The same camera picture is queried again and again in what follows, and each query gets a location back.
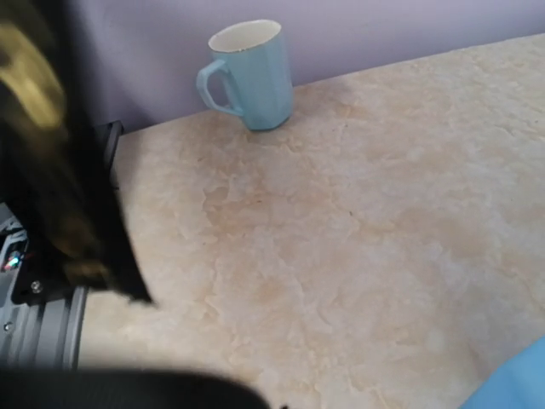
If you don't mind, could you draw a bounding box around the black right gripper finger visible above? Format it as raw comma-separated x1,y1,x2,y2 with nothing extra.
1,368,267,408

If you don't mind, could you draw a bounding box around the black printed ribbon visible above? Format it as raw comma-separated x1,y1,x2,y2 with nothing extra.
1,1,152,305

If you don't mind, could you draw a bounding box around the blue wrapping paper sheet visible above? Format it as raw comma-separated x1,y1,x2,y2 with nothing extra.
461,337,545,409

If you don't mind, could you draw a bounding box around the white blue paper cup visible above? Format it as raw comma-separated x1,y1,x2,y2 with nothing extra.
196,20,294,131

